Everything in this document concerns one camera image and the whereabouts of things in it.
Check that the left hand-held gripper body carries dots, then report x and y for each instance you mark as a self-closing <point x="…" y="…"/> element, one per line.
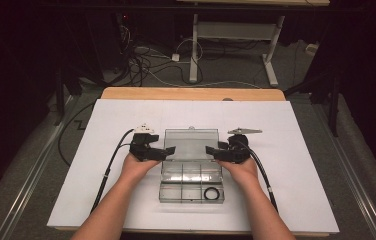
<point x="142" y="148"/>

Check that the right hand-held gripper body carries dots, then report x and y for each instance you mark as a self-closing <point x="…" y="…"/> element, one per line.
<point x="237" y="151"/>

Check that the clear plastic compartment box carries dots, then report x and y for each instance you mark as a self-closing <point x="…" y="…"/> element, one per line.
<point x="189" y="143"/>

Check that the person's left hand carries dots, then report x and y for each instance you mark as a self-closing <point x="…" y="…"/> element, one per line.
<point x="136" y="170"/>

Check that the person's right hand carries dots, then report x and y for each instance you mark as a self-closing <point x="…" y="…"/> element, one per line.
<point x="244" y="173"/>

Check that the white paper sheet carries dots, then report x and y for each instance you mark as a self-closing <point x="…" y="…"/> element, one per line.
<point x="116" y="116"/>

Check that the wooden table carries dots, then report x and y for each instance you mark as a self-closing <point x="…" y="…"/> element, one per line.
<point x="176" y="94"/>

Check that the white power adapter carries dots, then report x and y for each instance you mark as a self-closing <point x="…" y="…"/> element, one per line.
<point x="175" y="57"/>

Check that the black metal stand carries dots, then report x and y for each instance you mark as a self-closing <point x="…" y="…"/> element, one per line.
<point x="334" y="106"/>
<point x="59" y="100"/>

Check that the small white box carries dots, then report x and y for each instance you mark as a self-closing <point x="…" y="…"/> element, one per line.
<point x="311" y="49"/>

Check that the white frame desk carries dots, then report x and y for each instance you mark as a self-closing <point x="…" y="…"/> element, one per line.
<point x="232" y="30"/>

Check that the metal floor rail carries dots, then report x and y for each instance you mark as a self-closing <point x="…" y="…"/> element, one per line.
<point x="29" y="180"/>
<point x="352" y="180"/>

